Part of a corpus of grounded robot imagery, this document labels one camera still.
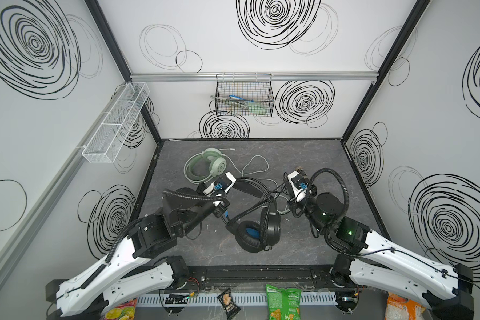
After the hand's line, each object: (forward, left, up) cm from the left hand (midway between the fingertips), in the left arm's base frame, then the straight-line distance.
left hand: (231, 182), depth 59 cm
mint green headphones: (+29, +14, -28) cm, 43 cm away
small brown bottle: (+34, -33, -38) cm, 60 cm away
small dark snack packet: (-27, +1, -34) cm, 43 cm away
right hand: (+6, -18, -6) cm, 20 cm away
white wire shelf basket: (+15, +48, -2) cm, 50 cm away
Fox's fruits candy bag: (-31, +34, -32) cm, 56 cm away
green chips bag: (-27, -18, -32) cm, 45 cm away
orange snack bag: (-27, -57, -32) cm, 70 cm away
